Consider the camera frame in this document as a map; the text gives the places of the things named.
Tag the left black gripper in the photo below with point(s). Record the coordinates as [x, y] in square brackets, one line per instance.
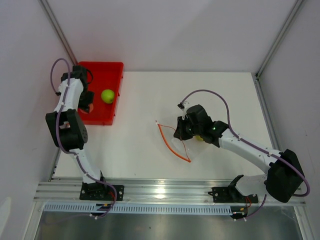
[84, 105]

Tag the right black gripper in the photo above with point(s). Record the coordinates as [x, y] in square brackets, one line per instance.
[180, 133]

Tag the yellow orange mango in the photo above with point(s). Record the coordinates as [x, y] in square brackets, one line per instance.
[197, 137]

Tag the green apple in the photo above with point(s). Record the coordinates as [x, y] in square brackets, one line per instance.
[108, 96]

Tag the clear zip top bag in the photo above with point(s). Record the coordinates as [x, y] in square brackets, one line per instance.
[186, 150]

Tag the pink peach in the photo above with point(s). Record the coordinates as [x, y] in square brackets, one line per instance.
[91, 107]

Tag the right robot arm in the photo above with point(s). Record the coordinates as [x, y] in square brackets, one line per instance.
[282, 173]

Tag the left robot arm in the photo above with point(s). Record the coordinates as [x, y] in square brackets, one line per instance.
[69, 133]

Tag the red plastic tray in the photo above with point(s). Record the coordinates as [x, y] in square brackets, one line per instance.
[104, 82]

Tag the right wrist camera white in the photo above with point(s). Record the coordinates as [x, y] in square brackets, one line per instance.
[183, 106]

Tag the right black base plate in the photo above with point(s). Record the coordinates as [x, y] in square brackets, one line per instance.
[222, 194]

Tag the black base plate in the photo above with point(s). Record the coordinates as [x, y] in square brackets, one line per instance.
[222, 194]
[96, 192]

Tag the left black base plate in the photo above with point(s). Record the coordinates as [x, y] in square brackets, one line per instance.
[96, 192]

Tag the aluminium mounting rail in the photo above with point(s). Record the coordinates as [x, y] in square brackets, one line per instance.
[136, 191]

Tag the white slotted cable duct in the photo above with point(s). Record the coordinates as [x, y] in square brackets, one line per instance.
[126, 208]

